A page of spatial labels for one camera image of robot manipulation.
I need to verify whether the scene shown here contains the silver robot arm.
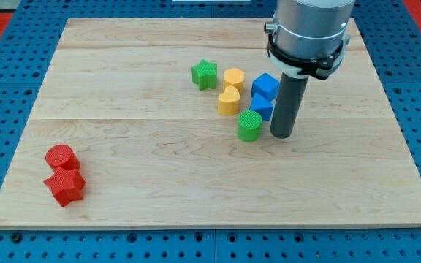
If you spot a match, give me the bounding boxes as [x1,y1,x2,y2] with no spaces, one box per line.
[264,0,354,80]

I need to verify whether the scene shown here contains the blue cube block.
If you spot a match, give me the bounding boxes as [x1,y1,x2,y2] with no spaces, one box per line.
[251,73,279,102]

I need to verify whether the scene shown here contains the yellow heart block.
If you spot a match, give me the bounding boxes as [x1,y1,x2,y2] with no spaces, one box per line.
[218,85,240,116]

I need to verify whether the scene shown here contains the green cylinder block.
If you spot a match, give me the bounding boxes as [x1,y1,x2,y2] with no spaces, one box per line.
[237,110,262,142]

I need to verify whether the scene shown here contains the blue triangular block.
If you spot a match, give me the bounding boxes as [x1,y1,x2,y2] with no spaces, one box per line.
[249,93,273,121]

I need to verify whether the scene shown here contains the green star block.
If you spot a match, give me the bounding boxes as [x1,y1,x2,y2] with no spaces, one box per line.
[191,59,217,91]

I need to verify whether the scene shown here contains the yellow hexagon block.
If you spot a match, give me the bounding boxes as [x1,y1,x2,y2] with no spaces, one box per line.
[223,68,245,95]

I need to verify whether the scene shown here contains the light wooden board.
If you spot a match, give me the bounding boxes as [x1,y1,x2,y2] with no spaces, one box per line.
[0,18,421,230]

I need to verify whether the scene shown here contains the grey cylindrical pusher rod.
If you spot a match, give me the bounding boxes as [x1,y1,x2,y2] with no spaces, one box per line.
[270,74,308,139]

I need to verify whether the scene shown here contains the red cylinder block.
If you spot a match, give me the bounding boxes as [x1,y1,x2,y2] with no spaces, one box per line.
[45,144,80,171]

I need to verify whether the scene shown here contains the red star block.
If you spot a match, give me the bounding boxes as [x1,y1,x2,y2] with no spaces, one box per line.
[43,167,86,207]

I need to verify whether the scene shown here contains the black clamp ring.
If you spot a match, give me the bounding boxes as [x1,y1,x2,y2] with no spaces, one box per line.
[266,34,344,81]

